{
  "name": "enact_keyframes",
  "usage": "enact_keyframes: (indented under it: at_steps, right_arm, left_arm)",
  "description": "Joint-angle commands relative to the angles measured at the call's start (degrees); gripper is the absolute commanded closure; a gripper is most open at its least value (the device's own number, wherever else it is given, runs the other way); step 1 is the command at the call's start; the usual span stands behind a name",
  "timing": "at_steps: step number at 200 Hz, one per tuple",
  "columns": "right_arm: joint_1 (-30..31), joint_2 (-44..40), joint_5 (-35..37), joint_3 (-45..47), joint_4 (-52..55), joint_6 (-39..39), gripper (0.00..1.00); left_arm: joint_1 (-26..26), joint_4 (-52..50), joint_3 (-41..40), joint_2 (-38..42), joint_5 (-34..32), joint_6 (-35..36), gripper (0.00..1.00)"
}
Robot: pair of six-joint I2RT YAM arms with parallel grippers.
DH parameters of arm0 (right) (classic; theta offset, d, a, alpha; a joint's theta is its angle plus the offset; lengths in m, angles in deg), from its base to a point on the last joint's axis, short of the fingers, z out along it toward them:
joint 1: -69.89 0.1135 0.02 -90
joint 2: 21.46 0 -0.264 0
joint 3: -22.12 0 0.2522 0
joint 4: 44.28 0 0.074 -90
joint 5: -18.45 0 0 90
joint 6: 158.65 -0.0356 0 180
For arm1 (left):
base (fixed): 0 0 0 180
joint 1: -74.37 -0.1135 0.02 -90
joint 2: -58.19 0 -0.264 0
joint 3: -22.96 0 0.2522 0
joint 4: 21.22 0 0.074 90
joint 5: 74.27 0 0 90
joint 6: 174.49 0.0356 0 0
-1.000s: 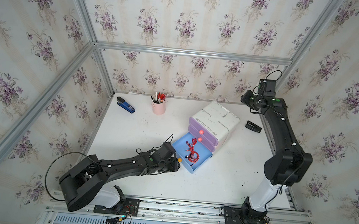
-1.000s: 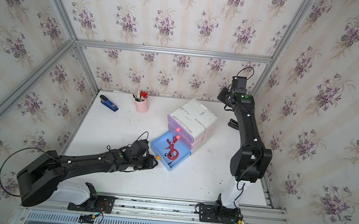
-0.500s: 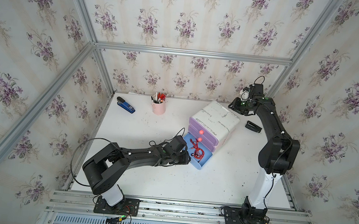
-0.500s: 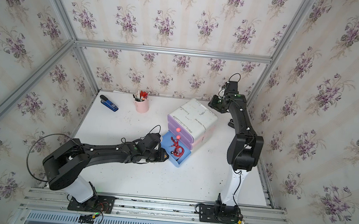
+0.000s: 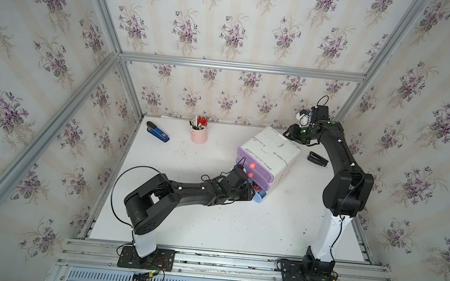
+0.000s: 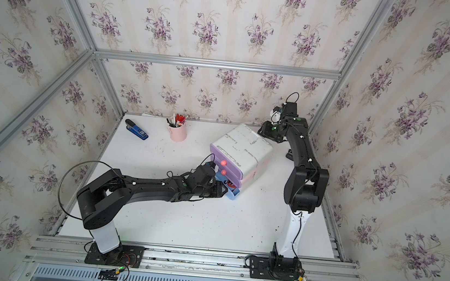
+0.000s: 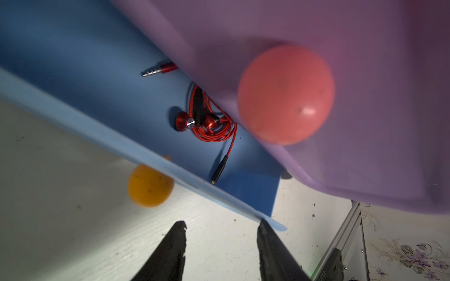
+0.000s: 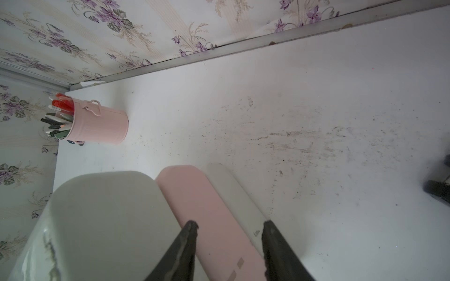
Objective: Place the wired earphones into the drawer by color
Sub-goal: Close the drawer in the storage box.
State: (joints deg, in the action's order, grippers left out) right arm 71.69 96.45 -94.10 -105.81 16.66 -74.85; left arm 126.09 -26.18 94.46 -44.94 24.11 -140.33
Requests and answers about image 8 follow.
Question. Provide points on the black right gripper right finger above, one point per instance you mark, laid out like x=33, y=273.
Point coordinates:
x=281, y=262

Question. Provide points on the red scissors in cup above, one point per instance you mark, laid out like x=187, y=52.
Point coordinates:
x=63, y=103

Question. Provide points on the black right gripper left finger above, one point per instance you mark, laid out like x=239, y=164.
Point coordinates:
x=178, y=263

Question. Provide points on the white drawer cabinet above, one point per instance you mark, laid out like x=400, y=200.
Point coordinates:
x=117, y=226

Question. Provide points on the black stapler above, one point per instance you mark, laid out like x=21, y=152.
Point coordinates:
x=438, y=184

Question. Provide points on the pink pen cup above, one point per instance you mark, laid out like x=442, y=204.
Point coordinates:
x=94, y=122

